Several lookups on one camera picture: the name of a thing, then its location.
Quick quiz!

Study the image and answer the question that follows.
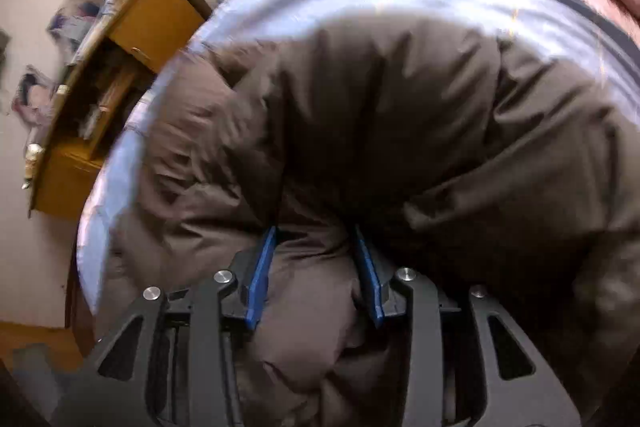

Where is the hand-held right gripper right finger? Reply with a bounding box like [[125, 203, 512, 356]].
[[355, 227, 581, 427]]

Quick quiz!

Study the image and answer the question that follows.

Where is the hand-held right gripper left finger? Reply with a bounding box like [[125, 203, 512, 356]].
[[50, 227, 277, 427]]

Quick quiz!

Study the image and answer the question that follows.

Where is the brown down jacket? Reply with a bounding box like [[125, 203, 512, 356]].
[[95, 12, 640, 427]]

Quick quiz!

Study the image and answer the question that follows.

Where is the small white bottle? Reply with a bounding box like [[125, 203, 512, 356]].
[[22, 142, 47, 190]]

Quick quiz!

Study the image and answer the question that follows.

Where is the yellow wooden cabinet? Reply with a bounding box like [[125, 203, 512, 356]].
[[27, 0, 211, 220]]

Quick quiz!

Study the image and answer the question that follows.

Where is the colourful wall sticker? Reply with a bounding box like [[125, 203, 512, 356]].
[[47, 0, 103, 52], [11, 66, 57, 128]]

